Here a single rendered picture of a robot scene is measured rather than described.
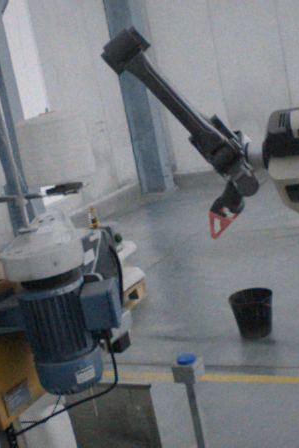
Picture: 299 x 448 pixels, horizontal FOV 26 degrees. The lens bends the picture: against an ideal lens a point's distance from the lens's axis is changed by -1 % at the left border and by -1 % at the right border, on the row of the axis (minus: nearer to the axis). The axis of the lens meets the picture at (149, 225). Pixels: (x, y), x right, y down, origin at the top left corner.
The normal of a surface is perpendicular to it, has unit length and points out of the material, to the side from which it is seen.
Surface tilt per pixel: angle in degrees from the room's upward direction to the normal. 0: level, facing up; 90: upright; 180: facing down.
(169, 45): 90
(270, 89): 90
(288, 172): 40
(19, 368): 90
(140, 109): 90
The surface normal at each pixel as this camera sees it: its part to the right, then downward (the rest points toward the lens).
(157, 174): -0.44, 0.27
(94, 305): -0.04, 0.22
